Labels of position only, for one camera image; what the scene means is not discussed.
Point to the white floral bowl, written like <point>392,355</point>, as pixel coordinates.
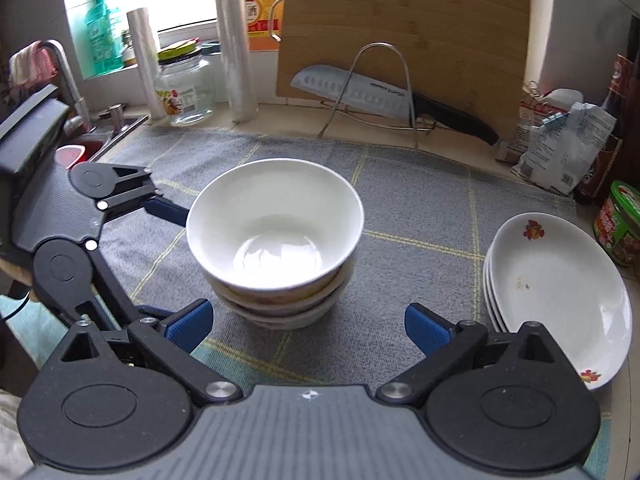
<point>285,322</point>
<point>280,303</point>
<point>275,220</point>

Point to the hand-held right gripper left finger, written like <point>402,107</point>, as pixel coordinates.
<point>190,327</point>

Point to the bamboo cutting board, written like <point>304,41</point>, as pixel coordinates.
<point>400,20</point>

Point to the red basin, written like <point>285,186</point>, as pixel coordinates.
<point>92,150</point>

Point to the red and white bag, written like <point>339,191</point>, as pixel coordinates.
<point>530,125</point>

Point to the green dish soap bottle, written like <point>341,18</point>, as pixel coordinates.
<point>102,40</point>

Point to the glass jar with yellow-green lid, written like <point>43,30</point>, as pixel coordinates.
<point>187,95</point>

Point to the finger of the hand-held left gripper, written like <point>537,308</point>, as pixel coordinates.
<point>116,280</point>
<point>167,210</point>

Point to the dark sauce bottle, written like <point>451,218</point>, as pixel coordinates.
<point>600,175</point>

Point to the steel sink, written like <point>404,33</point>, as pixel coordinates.
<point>132,125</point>

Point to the white printed bag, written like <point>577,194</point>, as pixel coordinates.
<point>565,155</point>

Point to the blue binder clip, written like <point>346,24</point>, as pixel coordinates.
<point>555,121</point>

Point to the metal faucet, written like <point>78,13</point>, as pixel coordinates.
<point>70,85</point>

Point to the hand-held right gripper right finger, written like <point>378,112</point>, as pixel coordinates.
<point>425,327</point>

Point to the grey and teal dish towel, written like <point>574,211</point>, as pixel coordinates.
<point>425,210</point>

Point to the tall plastic wrap roll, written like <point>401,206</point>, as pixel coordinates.
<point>235,50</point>

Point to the small potted plant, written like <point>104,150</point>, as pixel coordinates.
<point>129,55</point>

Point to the green-lid jar with red label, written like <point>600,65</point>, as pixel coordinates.
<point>620,230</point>

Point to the short plastic wrap roll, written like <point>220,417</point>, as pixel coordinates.
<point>147,60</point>

